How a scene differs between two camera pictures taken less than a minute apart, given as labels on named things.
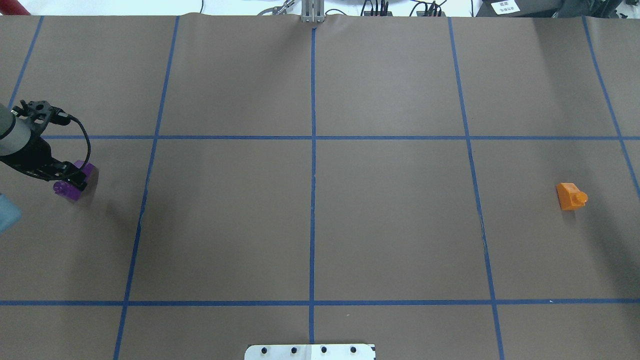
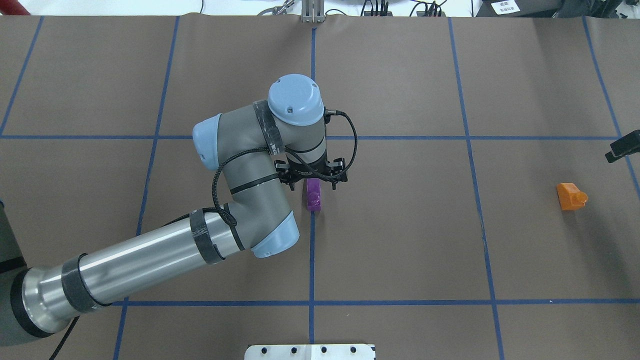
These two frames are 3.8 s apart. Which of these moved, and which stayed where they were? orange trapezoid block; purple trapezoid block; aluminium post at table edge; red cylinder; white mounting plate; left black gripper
Moved: left black gripper; purple trapezoid block
Stayed: orange trapezoid block; white mounting plate; red cylinder; aluminium post at table edge
